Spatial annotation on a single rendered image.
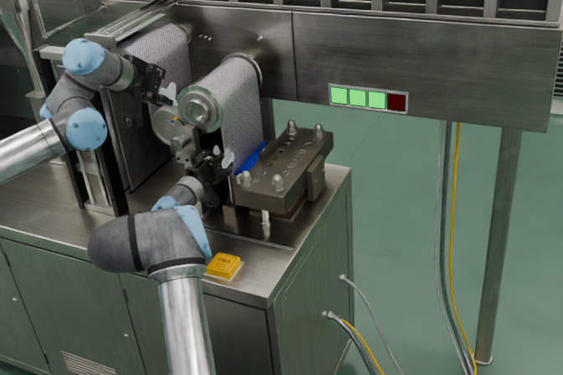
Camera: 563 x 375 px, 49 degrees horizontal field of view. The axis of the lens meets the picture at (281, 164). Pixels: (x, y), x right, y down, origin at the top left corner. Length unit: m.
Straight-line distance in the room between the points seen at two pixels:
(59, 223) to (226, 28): 0.81
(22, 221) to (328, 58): 1.09
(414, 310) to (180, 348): 1.79
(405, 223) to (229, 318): 1.72
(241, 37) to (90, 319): 1.05
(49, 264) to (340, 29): 1.18
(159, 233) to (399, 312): 1.78
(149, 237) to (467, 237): 2.28
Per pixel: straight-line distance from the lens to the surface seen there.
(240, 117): 1.86
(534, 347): 2.81
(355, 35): 1.85
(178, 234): 1.23
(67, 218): 2.08
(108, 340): 2.24
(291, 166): 1.89
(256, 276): 1.69
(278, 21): 1.93
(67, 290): 2.19
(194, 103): 1.75
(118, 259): 1.25
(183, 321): 1.21
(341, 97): 1.93
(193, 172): 1.67
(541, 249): 3.29
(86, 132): 1.23
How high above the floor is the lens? 2.01
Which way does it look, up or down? 31 degrees down
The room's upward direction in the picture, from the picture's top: 5 degrees counter-clockwise
